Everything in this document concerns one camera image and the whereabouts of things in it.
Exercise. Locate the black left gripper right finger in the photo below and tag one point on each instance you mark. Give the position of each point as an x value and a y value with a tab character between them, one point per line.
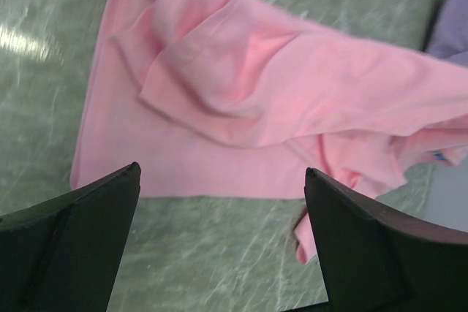
376	258

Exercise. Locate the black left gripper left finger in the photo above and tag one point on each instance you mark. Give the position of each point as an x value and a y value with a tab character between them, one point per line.
63	254

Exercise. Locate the pink t shirt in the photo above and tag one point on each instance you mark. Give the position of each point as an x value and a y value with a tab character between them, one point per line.
236	98

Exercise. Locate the lavender t shirt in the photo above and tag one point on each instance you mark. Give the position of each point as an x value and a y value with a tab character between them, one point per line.
448	40

